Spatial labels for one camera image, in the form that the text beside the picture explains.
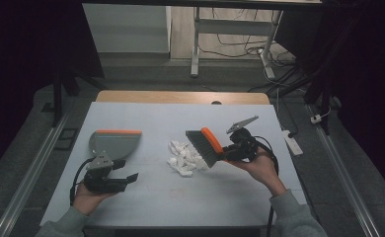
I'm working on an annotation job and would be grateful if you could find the metal floor rail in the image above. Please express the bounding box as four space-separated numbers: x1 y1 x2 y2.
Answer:
306 104 381 237
0 108 74 237

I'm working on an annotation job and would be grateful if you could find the wooden table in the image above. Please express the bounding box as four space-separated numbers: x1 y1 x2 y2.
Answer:
95 90 271 106

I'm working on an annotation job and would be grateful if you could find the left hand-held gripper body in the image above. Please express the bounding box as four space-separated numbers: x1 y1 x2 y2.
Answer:
83 151 129 195

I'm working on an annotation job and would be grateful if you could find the white adapter with cable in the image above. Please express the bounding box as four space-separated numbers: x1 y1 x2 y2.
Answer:
310 107 333 125

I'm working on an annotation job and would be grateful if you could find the black metal stand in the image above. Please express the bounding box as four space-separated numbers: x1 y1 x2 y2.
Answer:
303 63 334 136
40 63 107 128

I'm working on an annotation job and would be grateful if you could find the white power strip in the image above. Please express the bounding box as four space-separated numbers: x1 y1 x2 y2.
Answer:
281 129 304 157

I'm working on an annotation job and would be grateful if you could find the dark curtain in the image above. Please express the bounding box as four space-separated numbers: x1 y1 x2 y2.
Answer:
0 0 105 181
274 0 385 201

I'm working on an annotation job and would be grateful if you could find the white metal desk frame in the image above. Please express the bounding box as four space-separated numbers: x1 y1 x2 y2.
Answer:
190 5 284 80

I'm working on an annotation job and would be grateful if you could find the orange brush with grey bristles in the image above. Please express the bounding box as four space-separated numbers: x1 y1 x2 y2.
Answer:
185 126 235 169

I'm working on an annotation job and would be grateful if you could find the black plug with cable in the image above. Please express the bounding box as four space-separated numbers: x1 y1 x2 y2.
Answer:
279 98 299 139

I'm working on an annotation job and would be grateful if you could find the white cabinet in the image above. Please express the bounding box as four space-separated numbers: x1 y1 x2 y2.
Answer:
82 3 172 54

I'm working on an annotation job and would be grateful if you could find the person's left hand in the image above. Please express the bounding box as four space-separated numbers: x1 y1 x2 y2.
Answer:
72 182 117 217

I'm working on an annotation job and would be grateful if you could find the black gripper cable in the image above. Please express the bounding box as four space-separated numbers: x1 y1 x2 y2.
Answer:
69 157 95 207
252 134 280 237

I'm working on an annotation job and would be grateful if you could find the pile of white paper scraps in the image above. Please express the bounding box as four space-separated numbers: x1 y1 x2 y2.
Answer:
166 139 210 179

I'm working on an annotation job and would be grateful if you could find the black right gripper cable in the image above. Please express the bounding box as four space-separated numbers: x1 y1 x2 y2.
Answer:
252 134 280 237

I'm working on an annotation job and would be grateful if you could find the pale grey table mat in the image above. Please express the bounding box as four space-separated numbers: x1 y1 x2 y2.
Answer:
39 101 308 229

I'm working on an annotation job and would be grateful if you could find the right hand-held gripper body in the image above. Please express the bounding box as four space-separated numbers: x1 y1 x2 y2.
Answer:
226 115 260 163

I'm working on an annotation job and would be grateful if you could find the tangle of black floor cables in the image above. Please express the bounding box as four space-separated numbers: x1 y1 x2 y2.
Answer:
197 7 301 97

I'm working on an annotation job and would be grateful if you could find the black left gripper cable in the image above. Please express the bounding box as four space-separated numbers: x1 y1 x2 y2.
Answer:
69 157 95 207

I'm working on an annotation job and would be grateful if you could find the grey dustpan with orange edge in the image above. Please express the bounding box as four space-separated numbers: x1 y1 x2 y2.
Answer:
88 128 143 163

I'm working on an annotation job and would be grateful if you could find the person's right hand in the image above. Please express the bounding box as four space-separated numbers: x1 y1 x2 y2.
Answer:
227 146 288 198

